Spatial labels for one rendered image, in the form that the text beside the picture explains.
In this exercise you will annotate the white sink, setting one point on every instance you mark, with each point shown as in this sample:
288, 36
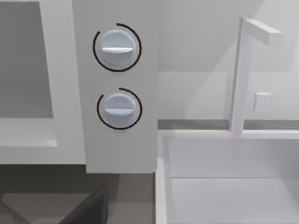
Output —
229, 182

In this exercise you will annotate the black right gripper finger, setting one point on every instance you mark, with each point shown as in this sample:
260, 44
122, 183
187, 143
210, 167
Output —
93, 207

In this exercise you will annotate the tall white tap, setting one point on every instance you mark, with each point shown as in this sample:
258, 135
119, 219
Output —
240, 77

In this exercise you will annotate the pale blue microwave knob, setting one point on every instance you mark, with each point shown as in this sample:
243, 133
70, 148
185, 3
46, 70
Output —
119, 109
116, 47

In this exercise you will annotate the pale microwave oven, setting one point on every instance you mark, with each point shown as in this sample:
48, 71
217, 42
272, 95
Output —
116, 149

